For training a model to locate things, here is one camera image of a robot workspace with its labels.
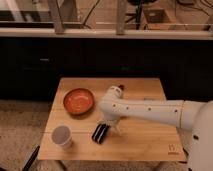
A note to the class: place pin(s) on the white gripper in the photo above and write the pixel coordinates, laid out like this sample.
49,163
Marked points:
113,123

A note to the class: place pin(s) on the black white striped eraser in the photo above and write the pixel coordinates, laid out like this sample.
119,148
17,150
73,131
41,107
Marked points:
100,133

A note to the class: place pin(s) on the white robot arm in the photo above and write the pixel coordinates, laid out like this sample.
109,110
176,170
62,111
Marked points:
188,115

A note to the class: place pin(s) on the orange ceramic bowl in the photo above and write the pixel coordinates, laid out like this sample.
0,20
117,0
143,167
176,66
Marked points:
78,101

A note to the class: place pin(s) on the white ceramic cup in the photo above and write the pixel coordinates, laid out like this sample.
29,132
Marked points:
62,137

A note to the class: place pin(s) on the wooden table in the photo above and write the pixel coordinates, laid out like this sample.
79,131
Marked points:
136,140

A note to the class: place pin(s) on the blue sponge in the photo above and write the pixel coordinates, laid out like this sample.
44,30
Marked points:
148,98

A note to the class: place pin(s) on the red chili pepper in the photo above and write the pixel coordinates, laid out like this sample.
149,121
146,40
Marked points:
122,87

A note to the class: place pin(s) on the black chair leg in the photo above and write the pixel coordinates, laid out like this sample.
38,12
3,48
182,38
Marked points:
31,159

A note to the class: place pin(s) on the cardboard box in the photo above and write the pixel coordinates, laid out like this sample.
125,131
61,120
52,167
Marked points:
155,15

